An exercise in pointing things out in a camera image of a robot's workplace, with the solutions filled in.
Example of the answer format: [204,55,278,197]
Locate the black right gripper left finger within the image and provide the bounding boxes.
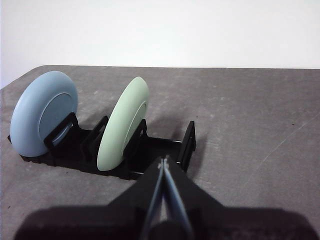
[13,156,164,240]

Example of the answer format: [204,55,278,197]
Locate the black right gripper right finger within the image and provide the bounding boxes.
[165,154,320,240]

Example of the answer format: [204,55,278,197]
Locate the pale green round plate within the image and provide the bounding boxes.
[96,76,150,172]

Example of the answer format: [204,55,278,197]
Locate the pale blue round plate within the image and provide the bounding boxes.
[9,70,79,158]

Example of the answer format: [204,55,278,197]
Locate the black plastic plate rack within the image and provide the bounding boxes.
[6,112,197,182]

